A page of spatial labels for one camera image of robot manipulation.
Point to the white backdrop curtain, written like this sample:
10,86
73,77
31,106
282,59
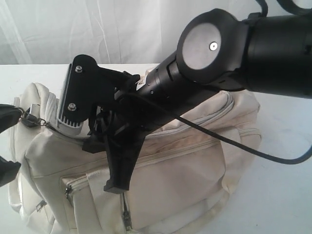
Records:
111,31

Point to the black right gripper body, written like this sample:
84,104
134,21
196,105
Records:
129,123

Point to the cream fabric duffel bag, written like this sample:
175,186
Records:
182,178

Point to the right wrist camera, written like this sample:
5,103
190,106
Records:
86,87

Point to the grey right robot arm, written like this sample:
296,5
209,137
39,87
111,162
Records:
215,52

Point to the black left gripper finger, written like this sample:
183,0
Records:
8,171
9,116

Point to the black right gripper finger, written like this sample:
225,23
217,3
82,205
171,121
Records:
94,144
121,161

